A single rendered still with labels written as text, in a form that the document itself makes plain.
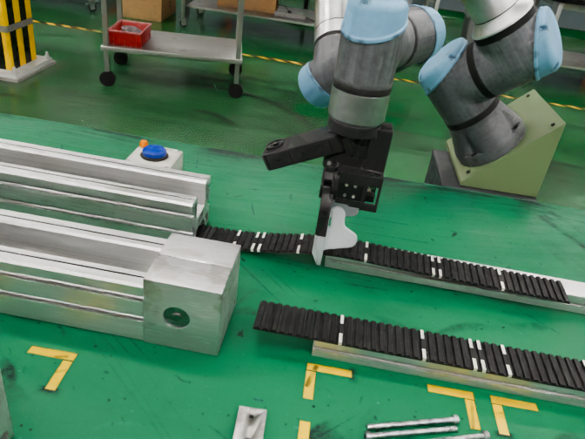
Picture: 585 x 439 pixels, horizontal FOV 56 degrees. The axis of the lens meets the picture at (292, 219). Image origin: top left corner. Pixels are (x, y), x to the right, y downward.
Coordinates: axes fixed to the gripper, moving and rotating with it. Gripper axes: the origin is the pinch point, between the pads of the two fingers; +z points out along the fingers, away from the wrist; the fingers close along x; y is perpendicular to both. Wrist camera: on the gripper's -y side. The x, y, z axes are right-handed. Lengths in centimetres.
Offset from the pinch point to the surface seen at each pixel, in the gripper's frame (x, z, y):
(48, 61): 289, 79, -205
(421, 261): 0.1, 0.2, 15.9
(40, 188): -3.1, -2.6, -41.5
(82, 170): 3.1, -3.4, -38.0
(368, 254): -0.8, 0.1, 7.9
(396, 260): -1.0, 0.2, 12.1
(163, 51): 276, 55, -119
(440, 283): -1.3, 2.6, 19.2
